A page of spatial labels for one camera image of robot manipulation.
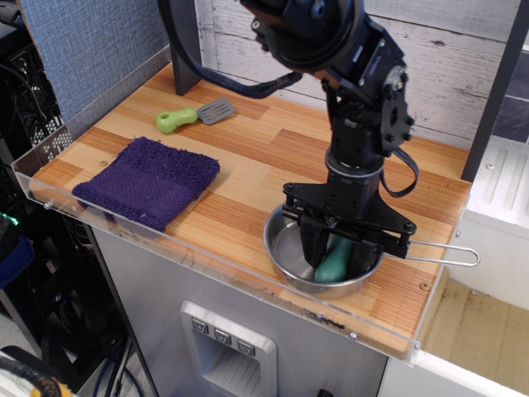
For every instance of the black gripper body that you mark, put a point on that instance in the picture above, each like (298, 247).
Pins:
(351, 205)

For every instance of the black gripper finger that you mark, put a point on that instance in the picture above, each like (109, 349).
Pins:
(314, 238)
(363, 258)

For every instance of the dark green toy cucumber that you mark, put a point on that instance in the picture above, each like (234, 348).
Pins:
(334, 266)

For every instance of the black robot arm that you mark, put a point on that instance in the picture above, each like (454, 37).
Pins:
(362, 72)

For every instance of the small steel pot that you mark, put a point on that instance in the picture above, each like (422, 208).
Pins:
(282, 242)

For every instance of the white toy sink unit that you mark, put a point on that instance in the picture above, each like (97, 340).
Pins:
(474, 340)

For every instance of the silver toy fridge cabinet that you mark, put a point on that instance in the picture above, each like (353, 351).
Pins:
(202, 332)

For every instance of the purple towel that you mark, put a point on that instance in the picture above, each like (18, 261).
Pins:
(150, 183)

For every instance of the clear acrylic table guard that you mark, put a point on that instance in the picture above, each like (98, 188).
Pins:
(213, 254)

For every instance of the black plastic crate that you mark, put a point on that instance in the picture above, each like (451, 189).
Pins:
(29, 108)

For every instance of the green handled grey spatula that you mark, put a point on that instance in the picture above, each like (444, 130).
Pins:
(209, 114)

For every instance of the dark vertical post right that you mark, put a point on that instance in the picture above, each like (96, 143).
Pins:
(503, 77)

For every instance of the dark vertical post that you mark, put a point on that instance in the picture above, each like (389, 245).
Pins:
(503, 77)
(181, 23)

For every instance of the dark vertical post left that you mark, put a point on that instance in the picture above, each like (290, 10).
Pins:
(181, 23)

